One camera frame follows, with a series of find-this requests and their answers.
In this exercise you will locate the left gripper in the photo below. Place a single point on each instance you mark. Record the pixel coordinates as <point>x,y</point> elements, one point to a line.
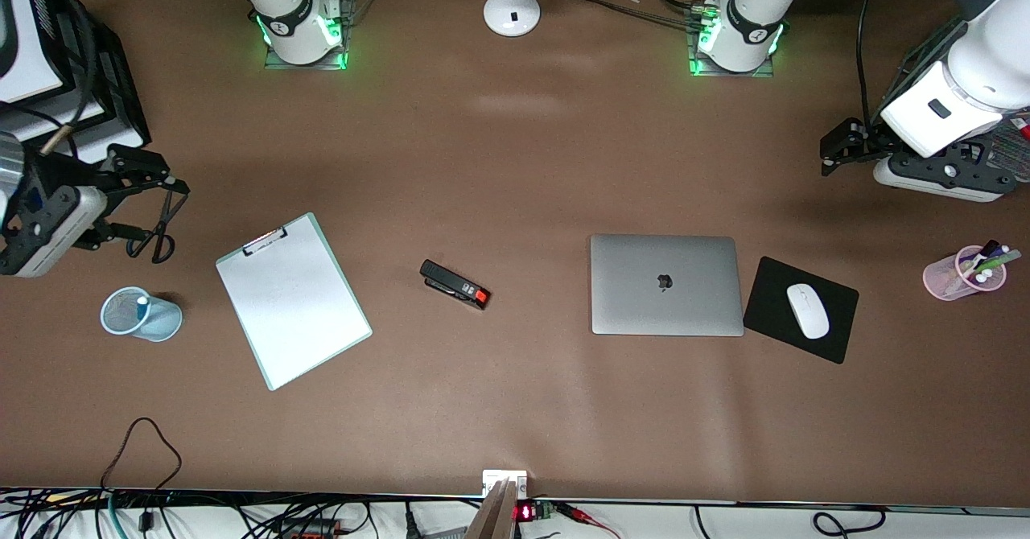
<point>861,140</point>

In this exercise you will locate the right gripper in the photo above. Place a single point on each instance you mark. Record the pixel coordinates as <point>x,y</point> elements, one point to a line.
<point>56,174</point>

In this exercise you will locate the blue marker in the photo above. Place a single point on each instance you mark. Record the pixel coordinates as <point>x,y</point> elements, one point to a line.
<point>142,310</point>

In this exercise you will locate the silver laptop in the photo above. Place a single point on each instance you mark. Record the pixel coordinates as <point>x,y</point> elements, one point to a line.
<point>636,298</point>

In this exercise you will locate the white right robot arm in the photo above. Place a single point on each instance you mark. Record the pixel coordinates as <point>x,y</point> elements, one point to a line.
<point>294,16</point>

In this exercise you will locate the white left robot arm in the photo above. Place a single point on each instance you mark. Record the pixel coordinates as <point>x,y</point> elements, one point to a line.
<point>748,16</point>

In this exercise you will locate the black marker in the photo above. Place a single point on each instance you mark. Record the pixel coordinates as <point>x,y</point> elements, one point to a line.
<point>986,251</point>

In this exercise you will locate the white marker with red cap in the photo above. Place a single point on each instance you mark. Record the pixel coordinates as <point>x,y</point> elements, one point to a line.
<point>1022,127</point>

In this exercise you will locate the purple marker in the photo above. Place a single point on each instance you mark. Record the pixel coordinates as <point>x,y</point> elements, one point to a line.
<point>1002,249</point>

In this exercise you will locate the black scissors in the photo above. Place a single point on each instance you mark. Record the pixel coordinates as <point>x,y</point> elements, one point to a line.
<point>161,245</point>

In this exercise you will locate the white paper stack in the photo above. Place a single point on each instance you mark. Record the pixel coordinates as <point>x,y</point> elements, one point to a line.
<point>36,56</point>
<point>48,117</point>
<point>121,141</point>

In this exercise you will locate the light blue mesh cup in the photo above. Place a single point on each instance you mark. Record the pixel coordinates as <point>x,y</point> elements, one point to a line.
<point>157,322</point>

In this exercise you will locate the black stacked paper tray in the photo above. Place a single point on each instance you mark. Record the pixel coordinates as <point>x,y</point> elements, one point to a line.
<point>117,80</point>

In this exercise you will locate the pink translucent pen cup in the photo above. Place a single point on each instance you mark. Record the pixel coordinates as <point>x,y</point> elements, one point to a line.
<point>937,277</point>

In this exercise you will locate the white computer mouse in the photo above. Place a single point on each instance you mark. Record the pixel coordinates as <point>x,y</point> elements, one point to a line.
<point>807,310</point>

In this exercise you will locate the black mouse pad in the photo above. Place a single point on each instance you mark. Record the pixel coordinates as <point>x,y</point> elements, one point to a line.
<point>772,306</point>

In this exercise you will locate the light green pen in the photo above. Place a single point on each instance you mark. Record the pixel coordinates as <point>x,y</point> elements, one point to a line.
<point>998,263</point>

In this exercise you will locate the mint clipboard with white paper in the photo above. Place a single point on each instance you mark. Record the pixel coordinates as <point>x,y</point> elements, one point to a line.
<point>306,322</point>

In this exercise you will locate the black stapler with red tip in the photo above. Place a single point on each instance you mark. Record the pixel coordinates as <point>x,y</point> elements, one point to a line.
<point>451,281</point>

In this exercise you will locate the orange power strip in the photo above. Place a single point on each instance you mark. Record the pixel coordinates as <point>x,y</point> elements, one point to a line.
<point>310,528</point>

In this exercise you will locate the grey metal pole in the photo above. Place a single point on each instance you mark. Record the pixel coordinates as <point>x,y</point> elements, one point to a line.
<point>491,515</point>

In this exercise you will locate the red LED circuit module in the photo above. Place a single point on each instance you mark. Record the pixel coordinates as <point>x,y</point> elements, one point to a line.
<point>535,512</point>

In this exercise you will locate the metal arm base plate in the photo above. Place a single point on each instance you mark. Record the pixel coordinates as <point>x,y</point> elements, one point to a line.
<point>278,63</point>
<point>756,74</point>

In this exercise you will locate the white mounting bracket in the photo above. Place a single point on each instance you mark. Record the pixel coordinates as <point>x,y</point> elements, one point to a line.
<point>492,475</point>

